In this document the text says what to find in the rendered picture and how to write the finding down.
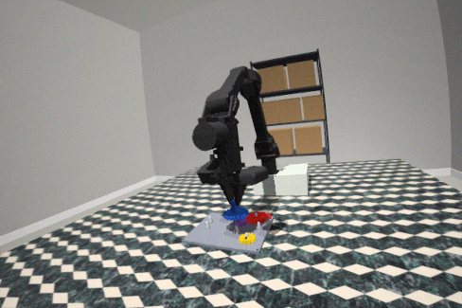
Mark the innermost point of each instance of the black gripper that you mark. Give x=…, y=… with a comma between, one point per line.
x=234, y=184

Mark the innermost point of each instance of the blue gear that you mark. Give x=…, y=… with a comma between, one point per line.
x=235, y=213

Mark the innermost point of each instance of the yellow gear with black stripe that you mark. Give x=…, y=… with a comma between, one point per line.
x=247, y=240

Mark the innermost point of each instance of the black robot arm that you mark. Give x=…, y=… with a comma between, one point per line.
x=218, y=125

